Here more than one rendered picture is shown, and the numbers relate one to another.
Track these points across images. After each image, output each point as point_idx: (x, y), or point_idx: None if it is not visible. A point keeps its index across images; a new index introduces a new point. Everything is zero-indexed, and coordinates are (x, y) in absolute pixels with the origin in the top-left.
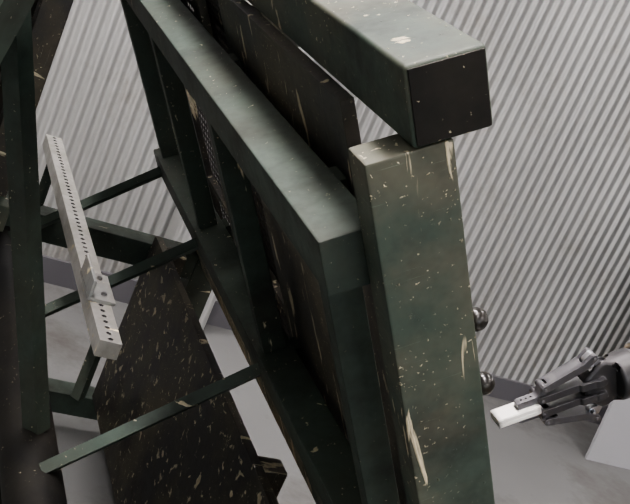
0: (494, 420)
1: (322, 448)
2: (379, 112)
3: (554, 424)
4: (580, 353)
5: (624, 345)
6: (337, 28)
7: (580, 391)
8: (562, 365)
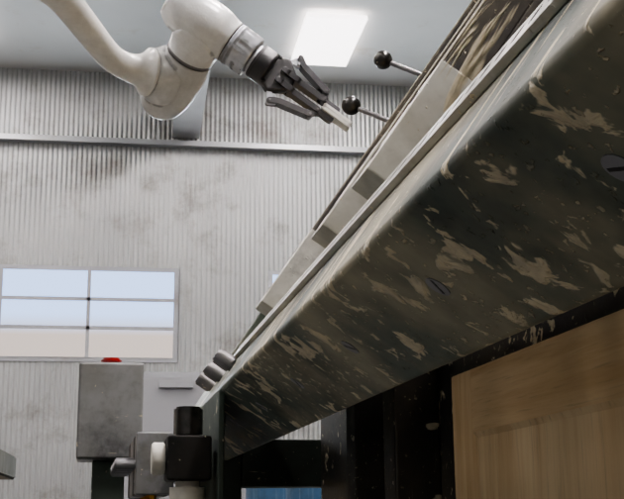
0: (349, 128)
1: None
2: None
3: (301, 117)
4: (304, 60)
5: (260, 43)
6: None
7: (295, 87)
8: (314, 73)
